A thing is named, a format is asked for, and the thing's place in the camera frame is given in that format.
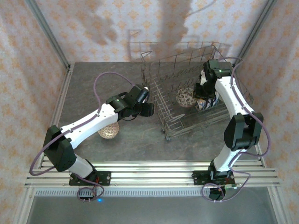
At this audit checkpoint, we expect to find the teal and yellow patterned bowl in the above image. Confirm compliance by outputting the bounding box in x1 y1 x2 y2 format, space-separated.
195 92 220 112

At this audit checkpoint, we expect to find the leaf patterned bowl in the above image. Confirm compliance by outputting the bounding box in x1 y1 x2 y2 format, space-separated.
176 87 199 108

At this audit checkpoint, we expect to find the controller with green circuit board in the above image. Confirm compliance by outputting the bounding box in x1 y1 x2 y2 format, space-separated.
209 184 238 203

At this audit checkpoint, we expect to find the black controller with blue light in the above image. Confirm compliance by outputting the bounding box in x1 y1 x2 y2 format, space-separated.
77 188 105 203

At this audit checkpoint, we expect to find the grey wire dish rack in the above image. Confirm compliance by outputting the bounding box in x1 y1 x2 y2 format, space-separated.
140 44 255 141

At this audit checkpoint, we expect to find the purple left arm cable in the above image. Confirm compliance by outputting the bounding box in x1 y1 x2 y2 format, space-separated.
29 71 134 204

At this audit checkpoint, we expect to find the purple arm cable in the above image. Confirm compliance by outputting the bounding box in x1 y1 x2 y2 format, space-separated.
29 71 134 204
201 57 271 203

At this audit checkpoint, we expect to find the aluminium frame post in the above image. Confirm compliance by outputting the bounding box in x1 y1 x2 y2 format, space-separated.
25 0 72 70
233 0 278 70

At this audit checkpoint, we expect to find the narrow aluminium table edge rail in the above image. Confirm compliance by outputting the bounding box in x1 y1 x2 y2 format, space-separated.
39 160 267 169

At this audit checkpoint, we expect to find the aluminium table side rail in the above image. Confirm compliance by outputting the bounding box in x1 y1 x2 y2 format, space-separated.
37 64 75 168
233 66 267 168

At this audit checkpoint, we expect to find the wide aluminium base rail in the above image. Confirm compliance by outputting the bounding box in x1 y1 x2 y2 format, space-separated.
24 168 281 188

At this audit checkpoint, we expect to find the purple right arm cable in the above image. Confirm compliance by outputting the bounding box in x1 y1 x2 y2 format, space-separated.
201 57 271 203

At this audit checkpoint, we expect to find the grey slotted cable duct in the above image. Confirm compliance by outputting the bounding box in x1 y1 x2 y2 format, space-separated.
35 188 269 197

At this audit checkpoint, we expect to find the aluminium frame leg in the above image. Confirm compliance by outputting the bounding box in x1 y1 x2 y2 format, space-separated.
268 188 292 224
13 188 36 224

